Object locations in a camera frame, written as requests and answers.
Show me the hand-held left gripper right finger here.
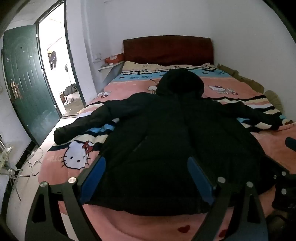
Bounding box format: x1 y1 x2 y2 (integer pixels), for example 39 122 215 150
187 157 270 241

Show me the white power strip with cable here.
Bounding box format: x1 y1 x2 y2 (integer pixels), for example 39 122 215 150
26 147 45 177

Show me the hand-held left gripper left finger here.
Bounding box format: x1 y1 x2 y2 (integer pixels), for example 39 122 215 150
25 156 107 241

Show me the brass door handle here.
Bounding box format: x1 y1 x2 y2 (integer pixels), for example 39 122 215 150
10 82 22 100

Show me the grey bedside table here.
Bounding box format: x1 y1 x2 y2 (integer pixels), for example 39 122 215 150
98 61 125 87

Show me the pink cartoon cat blanket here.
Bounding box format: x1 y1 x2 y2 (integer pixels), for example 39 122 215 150
38 61 296 241

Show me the dark red bed headboard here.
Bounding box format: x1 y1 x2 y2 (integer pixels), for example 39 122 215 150
123 35 213 66

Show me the metal rack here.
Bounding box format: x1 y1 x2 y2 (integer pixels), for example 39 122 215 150
0 133 30 202

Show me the olive green cloth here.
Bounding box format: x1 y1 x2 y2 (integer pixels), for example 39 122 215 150
218 64 284 112

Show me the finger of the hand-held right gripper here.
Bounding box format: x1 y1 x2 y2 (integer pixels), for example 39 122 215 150
264 155 296 184
285 137 296 150

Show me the black hooded jacket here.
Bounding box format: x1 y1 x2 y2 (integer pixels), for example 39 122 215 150
54 69 288 216

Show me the dark door frame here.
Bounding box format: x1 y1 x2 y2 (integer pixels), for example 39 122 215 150
35 0 97 117

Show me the dark green door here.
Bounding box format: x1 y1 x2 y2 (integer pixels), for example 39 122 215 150
2 24 62 146

